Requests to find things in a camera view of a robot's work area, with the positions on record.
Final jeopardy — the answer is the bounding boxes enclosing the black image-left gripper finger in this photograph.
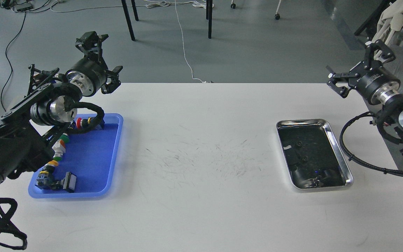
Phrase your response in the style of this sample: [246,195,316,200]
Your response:
[75,31,109,63]
[101,65,123,94]

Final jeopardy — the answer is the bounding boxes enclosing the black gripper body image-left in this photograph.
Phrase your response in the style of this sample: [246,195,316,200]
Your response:
[65,58,107,96]

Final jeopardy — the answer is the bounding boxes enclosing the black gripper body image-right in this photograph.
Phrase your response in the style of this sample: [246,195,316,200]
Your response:
[350,61,401,105]

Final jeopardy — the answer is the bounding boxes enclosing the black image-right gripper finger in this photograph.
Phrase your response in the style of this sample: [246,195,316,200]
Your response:
[364,39,396,69]
[327,65,357,98]

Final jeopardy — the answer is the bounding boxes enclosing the blue plastic tray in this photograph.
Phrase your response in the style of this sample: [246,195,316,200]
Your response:
[28,113,123,199]

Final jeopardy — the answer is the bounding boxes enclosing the silver metal tray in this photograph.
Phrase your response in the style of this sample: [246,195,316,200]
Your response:
[276,119,354,193]

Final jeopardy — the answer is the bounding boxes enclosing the beige cloth on chair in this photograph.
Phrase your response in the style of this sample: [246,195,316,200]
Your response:
[371,0,403,45]

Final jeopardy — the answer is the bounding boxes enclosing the black table leg left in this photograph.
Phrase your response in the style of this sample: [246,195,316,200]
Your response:
[121,0,139,41]

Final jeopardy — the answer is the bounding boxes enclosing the black table leg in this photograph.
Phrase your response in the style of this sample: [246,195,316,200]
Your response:
[206,0,213,39]
[121,0,139,41]

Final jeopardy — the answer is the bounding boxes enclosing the black power strip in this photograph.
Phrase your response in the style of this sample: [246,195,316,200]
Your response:
[13,0,33,12]

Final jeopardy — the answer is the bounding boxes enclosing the black table leg right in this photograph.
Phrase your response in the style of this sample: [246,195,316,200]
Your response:
[206,0,213,39]

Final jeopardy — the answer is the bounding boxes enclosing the red push button switch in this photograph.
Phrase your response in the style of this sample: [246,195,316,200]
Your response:
[75,118,100,130]

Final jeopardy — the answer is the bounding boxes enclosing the green push button switch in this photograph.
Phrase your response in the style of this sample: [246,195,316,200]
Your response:
[52,133,70,162]

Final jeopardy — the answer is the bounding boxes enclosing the white floor cable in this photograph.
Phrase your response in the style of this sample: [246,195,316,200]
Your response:
[145,0,215,84]

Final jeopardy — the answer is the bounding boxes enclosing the black floor cable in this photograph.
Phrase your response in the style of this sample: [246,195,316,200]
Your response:
[0,0,62,112]

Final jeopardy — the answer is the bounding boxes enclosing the white square button switch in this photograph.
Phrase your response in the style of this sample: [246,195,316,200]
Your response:
[61,171,77,193]

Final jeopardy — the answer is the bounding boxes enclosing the yellow push button switch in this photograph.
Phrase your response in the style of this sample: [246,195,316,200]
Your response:
[35,160,60,190]

